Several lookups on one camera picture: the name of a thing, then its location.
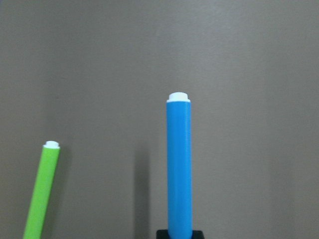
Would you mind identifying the blue highlighter pen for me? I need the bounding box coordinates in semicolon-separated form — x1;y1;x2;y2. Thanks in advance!
166;92;192;239

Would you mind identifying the green highlighter pen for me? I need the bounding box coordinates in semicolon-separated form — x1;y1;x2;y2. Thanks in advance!
23;140;60;239

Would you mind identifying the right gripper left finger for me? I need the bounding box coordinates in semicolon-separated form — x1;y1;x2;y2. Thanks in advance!
156;230;170;239

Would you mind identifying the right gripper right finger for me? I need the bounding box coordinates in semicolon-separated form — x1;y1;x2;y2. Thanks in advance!
191;230;204;239

